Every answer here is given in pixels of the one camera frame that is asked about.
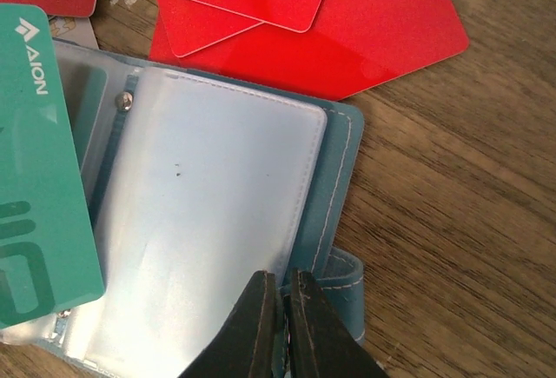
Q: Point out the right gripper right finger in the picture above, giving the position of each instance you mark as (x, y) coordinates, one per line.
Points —
(320, 344)

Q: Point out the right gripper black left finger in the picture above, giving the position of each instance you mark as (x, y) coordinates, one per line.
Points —
(244, 345)

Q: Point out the blue leather card holder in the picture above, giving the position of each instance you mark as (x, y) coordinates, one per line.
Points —
(193, 182)

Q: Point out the teal VIP card front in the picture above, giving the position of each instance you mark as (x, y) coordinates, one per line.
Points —
(49, 261)

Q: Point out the red cards top left pile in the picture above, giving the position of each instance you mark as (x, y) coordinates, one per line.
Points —
(327, 48)

